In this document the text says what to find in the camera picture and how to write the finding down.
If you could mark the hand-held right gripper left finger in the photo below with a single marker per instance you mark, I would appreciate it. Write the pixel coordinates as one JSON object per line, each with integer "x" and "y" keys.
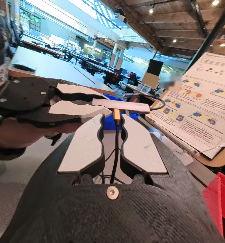
{"x": 84, "y": 150}

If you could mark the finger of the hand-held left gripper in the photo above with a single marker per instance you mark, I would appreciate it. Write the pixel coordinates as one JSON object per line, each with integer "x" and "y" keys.
{"x": 72, "y": 89}
{"x": 70, "y": 109}

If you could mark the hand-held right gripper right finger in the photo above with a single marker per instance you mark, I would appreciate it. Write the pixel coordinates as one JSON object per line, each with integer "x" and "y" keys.
{"x": 142, "y": 153}

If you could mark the grey usb hub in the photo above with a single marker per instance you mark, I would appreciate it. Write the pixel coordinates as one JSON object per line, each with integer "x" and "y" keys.
{"x": 122, "y": 106}

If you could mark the person's left forearm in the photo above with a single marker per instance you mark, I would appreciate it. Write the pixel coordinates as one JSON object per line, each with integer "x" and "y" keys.
{"x": 2, "y": 154}

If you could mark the person's left hand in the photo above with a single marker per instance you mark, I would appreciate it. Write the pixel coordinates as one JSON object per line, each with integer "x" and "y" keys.
{"x": 28, "y": 134}

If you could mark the white table with wooden edge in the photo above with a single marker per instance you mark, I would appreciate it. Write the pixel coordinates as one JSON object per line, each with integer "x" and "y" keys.
{"x": 55, "y": 72}

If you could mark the black flat device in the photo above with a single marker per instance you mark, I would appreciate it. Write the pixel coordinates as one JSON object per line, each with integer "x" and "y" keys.
{"x": 23, "y": 67}

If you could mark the blue plastic bin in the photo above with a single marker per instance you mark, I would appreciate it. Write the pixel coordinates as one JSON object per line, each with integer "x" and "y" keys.
{"x": 109, "y": 122}

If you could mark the black office chair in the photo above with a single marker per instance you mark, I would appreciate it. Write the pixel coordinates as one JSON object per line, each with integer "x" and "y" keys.
{"x": 132, "y": 78}
{"x": 111, "y": 78}

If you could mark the printed instruction sheet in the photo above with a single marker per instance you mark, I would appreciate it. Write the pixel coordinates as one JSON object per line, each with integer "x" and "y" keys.
{"x": 199, "y": 113}

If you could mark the brown cardboard panel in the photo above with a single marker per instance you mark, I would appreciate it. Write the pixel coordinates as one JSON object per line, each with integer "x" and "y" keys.
{"x": 151, "y": 80}

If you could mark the brown cardboard board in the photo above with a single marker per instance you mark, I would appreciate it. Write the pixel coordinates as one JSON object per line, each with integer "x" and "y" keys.
{"x": 216, "y": 161}

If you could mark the black monitor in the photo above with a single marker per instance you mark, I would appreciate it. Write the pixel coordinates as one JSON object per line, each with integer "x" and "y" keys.
{"x": 155, "y": 67}

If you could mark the white ceiling projector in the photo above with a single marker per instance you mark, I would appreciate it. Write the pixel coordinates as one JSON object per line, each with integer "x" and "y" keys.
{"x": 120, "y": 18}

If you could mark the red plastic bin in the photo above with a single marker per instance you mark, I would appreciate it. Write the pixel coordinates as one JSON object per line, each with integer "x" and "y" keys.
{"x": 216, "y": 199}

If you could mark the black metal pole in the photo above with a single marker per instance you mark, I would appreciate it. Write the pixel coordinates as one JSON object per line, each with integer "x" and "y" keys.
{"x": 209, "y": 38}

